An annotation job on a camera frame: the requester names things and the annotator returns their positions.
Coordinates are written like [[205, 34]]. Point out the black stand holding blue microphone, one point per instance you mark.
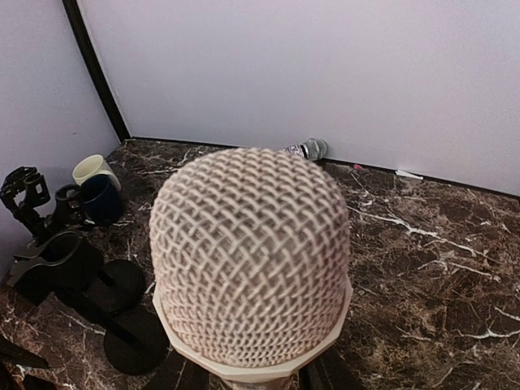
[[119, 284]]

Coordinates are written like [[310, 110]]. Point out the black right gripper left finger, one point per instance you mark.
[[179, 373]]

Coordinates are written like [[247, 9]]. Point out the black tripod shock-mount stand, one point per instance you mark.
[[22, 191]]

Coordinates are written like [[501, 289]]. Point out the rhinestone silver-head microphone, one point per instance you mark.
[[312, 149]]

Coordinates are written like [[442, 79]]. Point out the dark blue cup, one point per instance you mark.
[[101, 200]]

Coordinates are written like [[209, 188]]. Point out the black stand holding orange microphone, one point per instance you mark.
[[134, 342]]

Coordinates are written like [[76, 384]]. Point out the cream white microphone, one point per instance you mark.
[[250, 250]]

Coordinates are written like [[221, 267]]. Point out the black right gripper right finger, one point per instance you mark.
[[328, 371]]

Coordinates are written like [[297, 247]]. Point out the white paper cup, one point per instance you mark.
[[91, 166]]

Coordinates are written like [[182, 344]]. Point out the black left corner frame post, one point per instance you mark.
[[93, 66]]

